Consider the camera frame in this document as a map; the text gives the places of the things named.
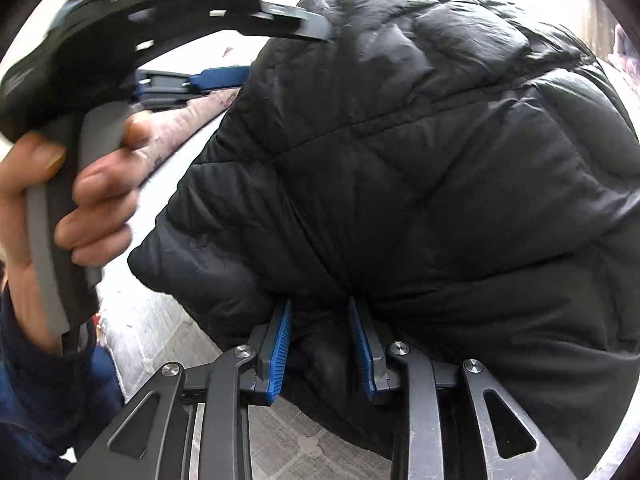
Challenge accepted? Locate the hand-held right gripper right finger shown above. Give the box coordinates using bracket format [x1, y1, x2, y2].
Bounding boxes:
[348, 297, 578, 480]

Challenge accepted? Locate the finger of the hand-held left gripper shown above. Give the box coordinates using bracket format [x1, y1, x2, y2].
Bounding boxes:
[135, 65, 252, 109]
[259, 1, 334, 44]

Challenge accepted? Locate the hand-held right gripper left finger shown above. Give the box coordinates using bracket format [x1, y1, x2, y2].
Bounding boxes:
[65, 298, 294, 480]

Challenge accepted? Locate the black quilted puffer jacket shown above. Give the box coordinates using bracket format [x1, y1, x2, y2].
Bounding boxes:
[127, 0, 640, 480]

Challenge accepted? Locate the person's left forearm navy sleeve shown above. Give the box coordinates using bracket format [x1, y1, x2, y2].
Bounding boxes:
[0, 285, 126, 480]

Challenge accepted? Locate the person's left hand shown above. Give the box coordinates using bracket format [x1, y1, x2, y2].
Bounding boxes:
[0, 110, 157, 356]

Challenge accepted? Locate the pink floral blanket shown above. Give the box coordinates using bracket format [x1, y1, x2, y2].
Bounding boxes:
[144, 87, 247, 182]

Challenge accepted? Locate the bed with white textured bedspread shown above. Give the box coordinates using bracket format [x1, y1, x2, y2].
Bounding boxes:
[92, 160, 396, 480]

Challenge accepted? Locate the striped grey curtain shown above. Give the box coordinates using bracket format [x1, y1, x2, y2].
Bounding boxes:
[584, 0, 622, 57]

